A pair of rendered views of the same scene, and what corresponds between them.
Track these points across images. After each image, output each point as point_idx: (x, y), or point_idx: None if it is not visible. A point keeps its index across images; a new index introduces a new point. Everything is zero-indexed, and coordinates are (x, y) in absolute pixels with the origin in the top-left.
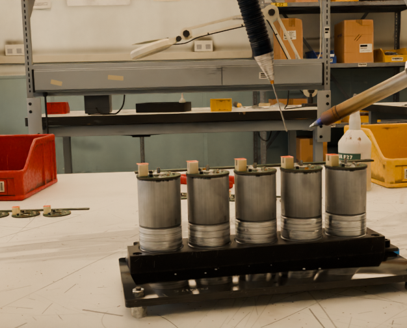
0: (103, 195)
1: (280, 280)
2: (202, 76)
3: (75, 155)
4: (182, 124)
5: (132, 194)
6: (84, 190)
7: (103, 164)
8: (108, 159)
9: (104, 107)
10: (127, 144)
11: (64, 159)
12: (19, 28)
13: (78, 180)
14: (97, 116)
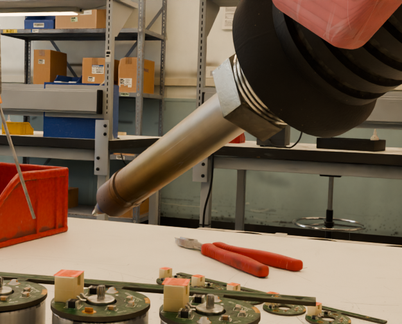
0: (81, 261)
1: None
2: (398, 110)
3: (261, 189)
4: (368, 166)
5: (120, 265)
6: (74, 249)
7: (290, 203)
8: (296, 198)
9: (279, 139)
10: (319, 184)
11: (236, 194)
12: (215, 50)
13: (96, 232)
14: (268, 149)
